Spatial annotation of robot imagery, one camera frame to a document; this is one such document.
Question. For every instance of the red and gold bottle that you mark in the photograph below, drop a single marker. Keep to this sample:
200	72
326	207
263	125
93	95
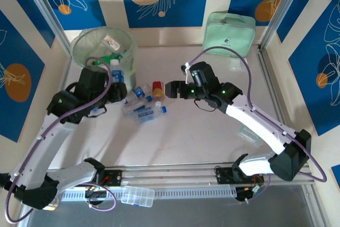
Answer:
157	88

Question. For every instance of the soda water bottle blue cap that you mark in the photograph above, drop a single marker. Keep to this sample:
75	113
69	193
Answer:
146	115

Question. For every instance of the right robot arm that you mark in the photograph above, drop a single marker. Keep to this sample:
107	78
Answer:
260	126

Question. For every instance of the metal mesh waste bin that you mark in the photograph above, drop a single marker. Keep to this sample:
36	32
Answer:
131	78

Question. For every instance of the light blue label bottle white cap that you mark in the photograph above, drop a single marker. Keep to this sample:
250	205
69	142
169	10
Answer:
158	103

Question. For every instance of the clear bottle blue Pepsi label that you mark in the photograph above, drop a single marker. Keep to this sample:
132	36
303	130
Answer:
138	92

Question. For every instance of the clear blue-striped bottle blue cap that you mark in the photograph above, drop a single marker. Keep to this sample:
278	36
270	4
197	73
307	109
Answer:
150	98

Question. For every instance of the flat clear plastic sachet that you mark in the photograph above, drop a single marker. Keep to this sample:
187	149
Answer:
237	65

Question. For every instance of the mint green fabric pouch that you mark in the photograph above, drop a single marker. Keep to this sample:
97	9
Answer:
228	30

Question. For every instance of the crumpled clear plastic packet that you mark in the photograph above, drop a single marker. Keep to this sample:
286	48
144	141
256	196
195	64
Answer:
249	138

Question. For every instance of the clear plastic organizer box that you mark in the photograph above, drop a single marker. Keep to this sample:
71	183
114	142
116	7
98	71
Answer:
138	196

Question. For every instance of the grey metal shelf plate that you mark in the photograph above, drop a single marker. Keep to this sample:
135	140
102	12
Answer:
186	213

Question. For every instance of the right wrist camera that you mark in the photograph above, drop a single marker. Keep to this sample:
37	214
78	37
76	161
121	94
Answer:
187	74

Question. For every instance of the aluminium side rail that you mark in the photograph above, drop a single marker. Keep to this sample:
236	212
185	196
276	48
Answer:
265	78
65	78

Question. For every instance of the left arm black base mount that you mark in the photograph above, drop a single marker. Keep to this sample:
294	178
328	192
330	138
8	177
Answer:
114	176

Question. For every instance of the aluminium front rail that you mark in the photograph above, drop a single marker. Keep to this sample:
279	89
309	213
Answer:
170	173

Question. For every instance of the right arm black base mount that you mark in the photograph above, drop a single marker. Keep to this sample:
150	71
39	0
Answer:
225	175

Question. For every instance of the aluminium frame post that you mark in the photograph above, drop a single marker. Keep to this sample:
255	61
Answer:
284	11
45	11

